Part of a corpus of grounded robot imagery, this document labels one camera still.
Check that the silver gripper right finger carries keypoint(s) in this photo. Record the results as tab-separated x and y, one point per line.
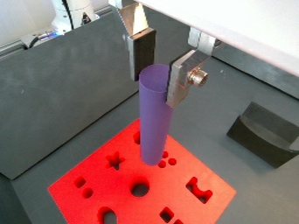
187	67

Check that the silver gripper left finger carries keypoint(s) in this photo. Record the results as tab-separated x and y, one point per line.
139	35

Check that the purple cylinder peg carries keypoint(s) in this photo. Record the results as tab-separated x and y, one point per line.
155	112

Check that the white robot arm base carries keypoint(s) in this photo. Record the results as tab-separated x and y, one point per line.
72	14

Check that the grey upright panel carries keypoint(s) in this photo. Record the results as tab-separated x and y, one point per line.
56	89

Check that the black block holder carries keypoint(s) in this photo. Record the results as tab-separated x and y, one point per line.
266	134

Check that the red shape sorting board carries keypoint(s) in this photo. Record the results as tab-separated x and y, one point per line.
175	192

